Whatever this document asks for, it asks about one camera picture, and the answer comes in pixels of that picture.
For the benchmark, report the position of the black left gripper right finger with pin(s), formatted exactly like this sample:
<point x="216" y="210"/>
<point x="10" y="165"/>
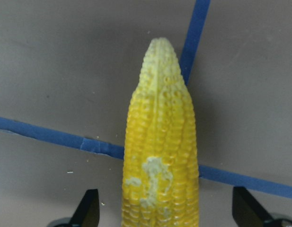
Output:
<point x="247" y="211"/>

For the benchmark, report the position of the yellow toy corn cob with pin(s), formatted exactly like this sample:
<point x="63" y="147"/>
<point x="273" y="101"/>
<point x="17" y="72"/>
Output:
<point x="160" y="185"/>

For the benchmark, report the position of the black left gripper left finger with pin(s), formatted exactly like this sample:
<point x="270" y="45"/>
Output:
<point x="87" y="213"/>

